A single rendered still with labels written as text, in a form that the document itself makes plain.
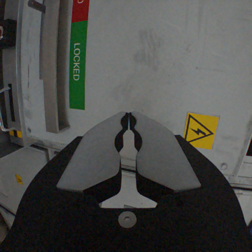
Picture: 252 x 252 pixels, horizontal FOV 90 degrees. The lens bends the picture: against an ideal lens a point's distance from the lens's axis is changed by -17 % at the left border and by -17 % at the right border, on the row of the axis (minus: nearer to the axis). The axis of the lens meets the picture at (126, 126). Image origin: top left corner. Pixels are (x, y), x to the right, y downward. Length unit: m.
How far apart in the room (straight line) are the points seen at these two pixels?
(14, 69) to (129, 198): 0.53
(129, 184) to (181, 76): 0.40
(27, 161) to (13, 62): 0.52
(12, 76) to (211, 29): 0.40
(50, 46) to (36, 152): 0.52
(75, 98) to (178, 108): 0.18
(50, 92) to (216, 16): 0.29
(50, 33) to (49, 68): 0.06
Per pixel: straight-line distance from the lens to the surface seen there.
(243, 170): 0.56
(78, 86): 0.29
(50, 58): 0.28
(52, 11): 0.30
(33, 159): 0.76
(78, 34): 0.30
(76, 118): 0.30
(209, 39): 0.26
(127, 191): 0.56
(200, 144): 0.26
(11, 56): 0.41
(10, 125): 0.44
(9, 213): 1.49
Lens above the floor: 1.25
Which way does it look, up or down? 14 degrees down
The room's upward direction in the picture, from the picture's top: 98 degrees clockwise
